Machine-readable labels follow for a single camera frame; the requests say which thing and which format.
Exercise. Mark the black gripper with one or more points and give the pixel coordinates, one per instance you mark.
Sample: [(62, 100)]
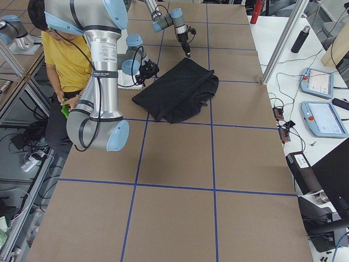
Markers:
[(183, 39)]

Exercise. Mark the black printed t-shirt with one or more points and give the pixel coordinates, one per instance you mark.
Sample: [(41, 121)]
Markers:
[(180, 93)]

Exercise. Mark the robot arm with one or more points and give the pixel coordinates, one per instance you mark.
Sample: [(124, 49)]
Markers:
[(176, 19), (96, 121)]

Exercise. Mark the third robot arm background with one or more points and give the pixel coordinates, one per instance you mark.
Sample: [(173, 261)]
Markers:
[(16, 38)]

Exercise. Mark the red bottle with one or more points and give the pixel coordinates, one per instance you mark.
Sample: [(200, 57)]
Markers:
[(256, 11)]

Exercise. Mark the black bottle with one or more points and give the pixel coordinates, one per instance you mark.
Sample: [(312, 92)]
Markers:
[(302, 36)]

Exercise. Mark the person in yellow shirt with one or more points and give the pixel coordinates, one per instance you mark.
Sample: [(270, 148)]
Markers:
[(67, 59)]

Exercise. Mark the green object in hand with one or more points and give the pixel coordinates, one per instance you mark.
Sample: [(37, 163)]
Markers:
[(65, 109)]

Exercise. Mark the orange terminal strip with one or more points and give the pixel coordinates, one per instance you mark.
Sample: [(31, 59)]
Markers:
[(283, 129)]

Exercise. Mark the far teach pendant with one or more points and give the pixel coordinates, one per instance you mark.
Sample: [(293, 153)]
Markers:
[(317, 82)]

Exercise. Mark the teach pendant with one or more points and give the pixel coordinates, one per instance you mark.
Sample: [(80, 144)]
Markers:
[(317, 82), (323, 120)]

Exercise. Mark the brown paper table cover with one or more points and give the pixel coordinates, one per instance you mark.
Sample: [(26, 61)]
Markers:
[(214, 188)]

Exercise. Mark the near teach pendant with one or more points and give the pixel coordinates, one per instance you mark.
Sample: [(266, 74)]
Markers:
[(323, 120)]

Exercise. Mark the black power adapter box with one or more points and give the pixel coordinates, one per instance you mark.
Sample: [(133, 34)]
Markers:
[(302, 172)]

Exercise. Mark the white power strip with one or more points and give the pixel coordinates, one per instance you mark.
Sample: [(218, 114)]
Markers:
[(32, 161)]

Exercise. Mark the black monitor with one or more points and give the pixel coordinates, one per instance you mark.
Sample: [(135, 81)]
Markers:
[(332, 173)]

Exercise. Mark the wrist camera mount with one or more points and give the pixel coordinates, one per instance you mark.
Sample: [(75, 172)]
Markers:
[(147, 71), (192, 31)]

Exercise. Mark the aluminium frame post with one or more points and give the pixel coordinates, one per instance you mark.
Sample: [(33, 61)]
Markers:
[(280, 46)]

